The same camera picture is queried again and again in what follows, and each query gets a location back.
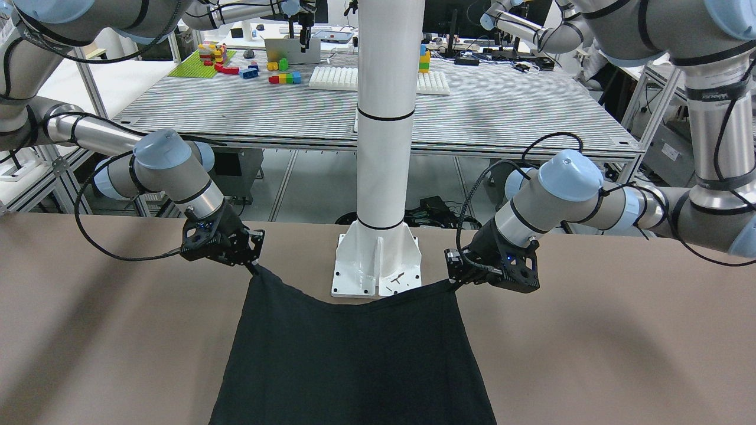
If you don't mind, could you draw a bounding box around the colourful building block stack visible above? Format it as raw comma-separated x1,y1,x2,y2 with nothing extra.
418,43,432,74

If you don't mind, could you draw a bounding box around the striped aluminium work table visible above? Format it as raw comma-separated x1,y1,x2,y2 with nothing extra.
103,47,644,237

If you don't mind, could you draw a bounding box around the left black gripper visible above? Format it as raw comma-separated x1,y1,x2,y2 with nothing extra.
445,218,540,293

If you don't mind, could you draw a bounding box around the black t-shirt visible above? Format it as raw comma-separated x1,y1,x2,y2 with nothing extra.
210,268,497,424

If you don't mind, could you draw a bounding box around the grey control box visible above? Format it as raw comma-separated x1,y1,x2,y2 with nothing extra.
210,147,264,205

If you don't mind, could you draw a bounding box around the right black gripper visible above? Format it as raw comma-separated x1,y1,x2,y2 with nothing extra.
179,201,265,276

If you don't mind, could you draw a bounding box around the green building block baseplate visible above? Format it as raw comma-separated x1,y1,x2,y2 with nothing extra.
167,50,240,79

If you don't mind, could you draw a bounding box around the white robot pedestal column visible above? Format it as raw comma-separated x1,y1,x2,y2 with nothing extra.
330,1,425,298

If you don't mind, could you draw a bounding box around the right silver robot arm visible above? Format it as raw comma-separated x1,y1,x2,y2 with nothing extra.
2,1,265,275

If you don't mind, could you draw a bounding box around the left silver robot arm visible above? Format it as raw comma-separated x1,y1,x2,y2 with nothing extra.
445,1,754,293

